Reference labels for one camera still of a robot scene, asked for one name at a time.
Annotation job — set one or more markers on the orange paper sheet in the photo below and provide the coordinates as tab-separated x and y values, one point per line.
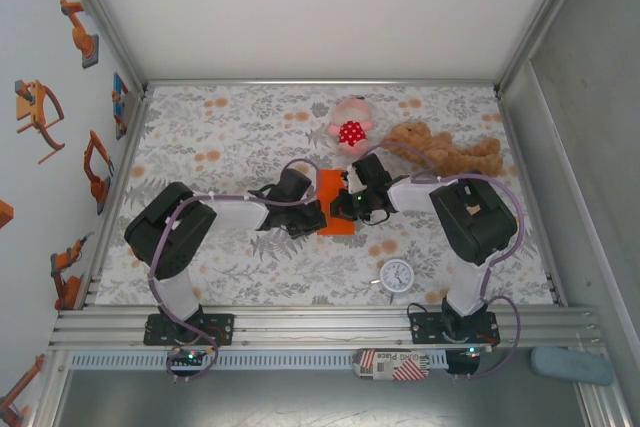
330	187

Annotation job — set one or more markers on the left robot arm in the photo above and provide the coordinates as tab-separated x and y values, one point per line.
170	232

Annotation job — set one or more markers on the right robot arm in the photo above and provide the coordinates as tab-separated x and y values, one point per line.
475	222

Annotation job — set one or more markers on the pink doll red dotted dress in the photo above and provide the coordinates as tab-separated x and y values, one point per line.
350	132

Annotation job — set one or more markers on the white alarm clock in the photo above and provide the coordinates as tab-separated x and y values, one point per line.
396	275

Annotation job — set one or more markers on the brown teddy bear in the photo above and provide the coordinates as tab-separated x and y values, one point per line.
450	157

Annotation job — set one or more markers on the floral print tablecloth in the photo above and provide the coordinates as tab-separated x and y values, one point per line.
250	112

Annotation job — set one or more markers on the small LED circuit board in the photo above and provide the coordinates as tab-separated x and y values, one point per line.
190	355
474	351

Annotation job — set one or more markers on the grey-blue foam pad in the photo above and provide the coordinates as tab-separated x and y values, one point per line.
570	366

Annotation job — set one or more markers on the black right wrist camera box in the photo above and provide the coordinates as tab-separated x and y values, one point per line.
372	172

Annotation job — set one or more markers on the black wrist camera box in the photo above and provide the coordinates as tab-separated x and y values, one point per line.
295	184
372	172

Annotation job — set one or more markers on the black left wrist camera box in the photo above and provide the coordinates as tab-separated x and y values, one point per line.
295	184

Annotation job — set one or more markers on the aluminium profile frame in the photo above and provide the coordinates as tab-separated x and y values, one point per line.
325	327

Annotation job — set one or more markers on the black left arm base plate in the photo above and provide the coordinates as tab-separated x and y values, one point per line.
220	329

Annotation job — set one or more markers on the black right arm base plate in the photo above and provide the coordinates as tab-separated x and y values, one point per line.
425	329

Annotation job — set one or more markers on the blue orange machine wall sticker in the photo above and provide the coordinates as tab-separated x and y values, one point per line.
120	107

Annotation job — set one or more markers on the orange chair machine wall sticker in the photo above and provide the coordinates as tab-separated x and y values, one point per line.
32	107

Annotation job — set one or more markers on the orange block wall sticker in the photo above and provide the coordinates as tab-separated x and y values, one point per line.
5	214

